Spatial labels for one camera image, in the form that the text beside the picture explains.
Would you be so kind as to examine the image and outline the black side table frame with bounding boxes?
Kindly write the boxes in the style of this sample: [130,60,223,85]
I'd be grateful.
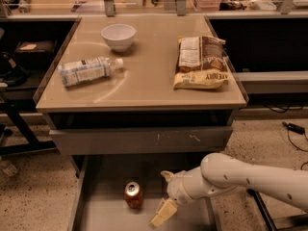
[0,80,58,156]

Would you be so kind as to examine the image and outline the red coke can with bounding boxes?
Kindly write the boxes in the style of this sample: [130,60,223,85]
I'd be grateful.
[124,181,143,209]

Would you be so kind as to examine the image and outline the black metal floor bar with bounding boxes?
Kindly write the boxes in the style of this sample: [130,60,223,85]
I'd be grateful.
[246,188,308,231]

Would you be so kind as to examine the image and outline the black power adapter cable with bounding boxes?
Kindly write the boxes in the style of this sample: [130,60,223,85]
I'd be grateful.
[282,121,308,171]

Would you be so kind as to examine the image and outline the white ceramic bowl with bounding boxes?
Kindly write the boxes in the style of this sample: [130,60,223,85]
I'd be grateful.
[101,24,137,52]

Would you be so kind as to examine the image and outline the clear plastic water bottle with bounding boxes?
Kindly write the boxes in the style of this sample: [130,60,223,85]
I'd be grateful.
[58,57,124,87]

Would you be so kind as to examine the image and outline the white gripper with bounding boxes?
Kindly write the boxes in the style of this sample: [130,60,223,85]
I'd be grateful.
[149,167,235,228]

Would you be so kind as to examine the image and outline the open middle drawer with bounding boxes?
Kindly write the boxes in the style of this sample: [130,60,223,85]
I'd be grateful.
[67,153,222,231]

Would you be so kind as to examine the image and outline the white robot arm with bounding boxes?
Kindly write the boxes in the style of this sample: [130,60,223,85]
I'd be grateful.
[150,153,308,228]

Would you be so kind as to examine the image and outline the brown yellow chip bag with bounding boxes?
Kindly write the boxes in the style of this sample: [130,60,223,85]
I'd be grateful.
[173,36,229,90]

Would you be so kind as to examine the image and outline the grey drawer cabinet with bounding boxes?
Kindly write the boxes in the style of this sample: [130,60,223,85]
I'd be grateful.
[35,15,246,170]

